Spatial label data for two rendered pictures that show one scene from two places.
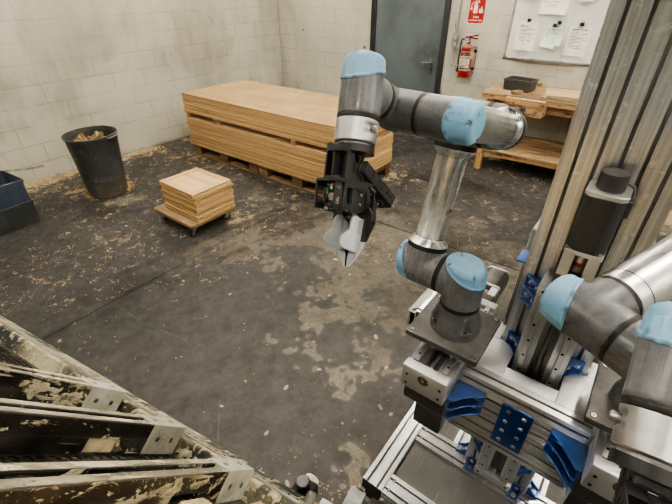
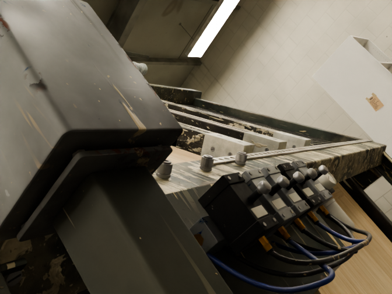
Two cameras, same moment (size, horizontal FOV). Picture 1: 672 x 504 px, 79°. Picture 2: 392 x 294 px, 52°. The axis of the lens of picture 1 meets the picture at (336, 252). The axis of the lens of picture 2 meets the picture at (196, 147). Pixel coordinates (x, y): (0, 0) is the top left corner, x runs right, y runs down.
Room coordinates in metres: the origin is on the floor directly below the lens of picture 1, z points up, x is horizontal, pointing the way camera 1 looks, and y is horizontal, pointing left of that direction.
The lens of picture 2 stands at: (0.42, -0.80, 0.63)
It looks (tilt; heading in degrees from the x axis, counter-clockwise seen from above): 20 degrees up; 90
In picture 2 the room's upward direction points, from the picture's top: 37 degrees counter-clockwise
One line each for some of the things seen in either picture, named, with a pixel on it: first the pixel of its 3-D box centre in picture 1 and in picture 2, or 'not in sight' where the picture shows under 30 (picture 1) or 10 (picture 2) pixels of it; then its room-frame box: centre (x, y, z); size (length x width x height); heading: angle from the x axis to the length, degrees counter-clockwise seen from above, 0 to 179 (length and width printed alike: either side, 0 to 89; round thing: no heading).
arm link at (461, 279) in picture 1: (462, 280); not in sight; (0.92, -0.36, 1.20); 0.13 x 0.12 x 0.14; 50
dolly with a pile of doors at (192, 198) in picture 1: (193, 200); not in sight; (3.46, 1.35, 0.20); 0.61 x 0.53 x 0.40; 53
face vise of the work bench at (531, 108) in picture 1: (521, 117); not in sight; (4.43, -1.99, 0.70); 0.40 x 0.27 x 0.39; 53
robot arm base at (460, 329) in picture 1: (457, 311); not in sight; (0.92, -0.37, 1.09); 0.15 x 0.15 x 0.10
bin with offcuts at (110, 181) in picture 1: (100, 163); not in sight; (4.09, 2.50, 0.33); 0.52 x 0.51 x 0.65; 53
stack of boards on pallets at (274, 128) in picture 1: (284, 132); not in sight; (4.92, 0.63, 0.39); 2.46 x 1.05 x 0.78; 53
